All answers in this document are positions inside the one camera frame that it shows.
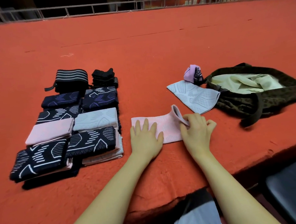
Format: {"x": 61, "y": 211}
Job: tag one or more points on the person's left hand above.
{"x": 146, "y": 141}

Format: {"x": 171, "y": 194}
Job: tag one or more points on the person's right hand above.
{"x": 197, "y": 135}

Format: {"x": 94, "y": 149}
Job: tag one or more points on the single black white-patterned sock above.
{"x": 57, "y": 114}
{"x": 89, "y": 141}

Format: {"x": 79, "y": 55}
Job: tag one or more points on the single navy striped sock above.
{"x": 99, "y": 100}

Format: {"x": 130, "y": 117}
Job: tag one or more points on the single purple black sock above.
{"x": 190, "y": 73}

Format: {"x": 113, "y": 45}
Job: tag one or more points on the single black grey-striped sock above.
{"x": 100, "y": 89}

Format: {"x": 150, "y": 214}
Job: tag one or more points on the single navy blue-lined sock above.
{"x": 61, "y": 99}

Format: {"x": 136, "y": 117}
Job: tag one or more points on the single navy purple-cuffed sock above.
{"x": 51, "y": 180}

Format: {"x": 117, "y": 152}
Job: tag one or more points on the single black white-lined sock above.
{"x": 37, "y": 159}

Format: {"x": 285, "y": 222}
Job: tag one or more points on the person's left forearm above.
{"x": 109, "y": 204}

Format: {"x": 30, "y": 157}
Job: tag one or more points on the person's right forearm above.
{"x": 235, "y": 195}

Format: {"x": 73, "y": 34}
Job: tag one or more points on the person's pale blue clothing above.
{"x": 198, "y": 218}

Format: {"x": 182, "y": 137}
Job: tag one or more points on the dark grey seat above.
{"x": 294, "y": 189}

